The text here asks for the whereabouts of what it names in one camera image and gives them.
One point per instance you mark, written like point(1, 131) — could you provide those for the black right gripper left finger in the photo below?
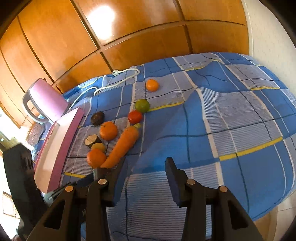
point(87, 204)

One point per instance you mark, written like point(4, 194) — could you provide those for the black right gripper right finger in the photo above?
point(229, 220)

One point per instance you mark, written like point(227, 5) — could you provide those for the small yellow-green fruit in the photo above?
point(99, 146)

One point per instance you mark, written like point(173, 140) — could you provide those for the cut dark fruit half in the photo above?
point(91, 140)

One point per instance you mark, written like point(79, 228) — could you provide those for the orange carrot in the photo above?
point(125, 142)

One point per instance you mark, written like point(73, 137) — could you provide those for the red tomato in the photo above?
point(135, 117)

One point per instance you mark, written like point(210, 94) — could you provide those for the pink white tray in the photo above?
point(51, 159)

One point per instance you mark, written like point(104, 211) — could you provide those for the pink electric kettle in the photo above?
point(46, 100)

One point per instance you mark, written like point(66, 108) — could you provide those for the large orange mandarin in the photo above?
point(108, 131)

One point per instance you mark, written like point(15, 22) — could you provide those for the dark purple passion fruit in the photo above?
point(98, 118)

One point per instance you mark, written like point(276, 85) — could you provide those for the blue checkered bedsheet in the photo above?
point(224, 118)

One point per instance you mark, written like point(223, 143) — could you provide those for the green lime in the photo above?
point(142, 105)

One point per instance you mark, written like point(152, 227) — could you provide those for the wooden wardrobe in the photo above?
point(69, 42)

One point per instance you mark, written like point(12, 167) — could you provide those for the small far orange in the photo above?
point(152, 85)

